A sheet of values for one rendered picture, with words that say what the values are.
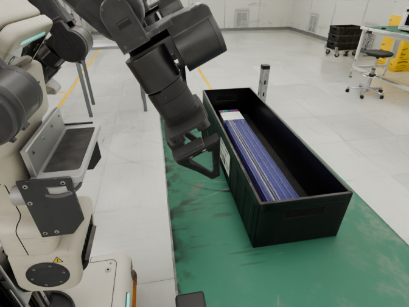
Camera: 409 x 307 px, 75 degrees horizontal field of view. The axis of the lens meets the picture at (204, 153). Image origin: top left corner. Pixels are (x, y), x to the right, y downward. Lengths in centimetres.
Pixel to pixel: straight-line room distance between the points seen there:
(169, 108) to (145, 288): 133
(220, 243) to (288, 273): 13
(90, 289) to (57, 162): 79
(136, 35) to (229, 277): 39
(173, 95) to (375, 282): 45
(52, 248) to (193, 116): 54
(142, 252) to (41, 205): 116
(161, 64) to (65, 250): 57
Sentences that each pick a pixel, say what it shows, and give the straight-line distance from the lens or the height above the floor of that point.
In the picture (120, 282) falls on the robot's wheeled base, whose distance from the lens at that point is 133.
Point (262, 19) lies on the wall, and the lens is 1045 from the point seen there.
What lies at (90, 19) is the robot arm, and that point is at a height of 134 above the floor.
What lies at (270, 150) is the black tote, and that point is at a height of 96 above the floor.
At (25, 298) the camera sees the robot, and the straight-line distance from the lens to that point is 104.
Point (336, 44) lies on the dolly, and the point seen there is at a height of 27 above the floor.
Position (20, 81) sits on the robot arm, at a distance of 44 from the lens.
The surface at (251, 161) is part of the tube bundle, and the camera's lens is 67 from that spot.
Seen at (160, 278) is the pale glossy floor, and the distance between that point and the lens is 163.
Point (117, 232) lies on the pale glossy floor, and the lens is 189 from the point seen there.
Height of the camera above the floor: 137
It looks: 33 degrees down
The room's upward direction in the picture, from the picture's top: straight up
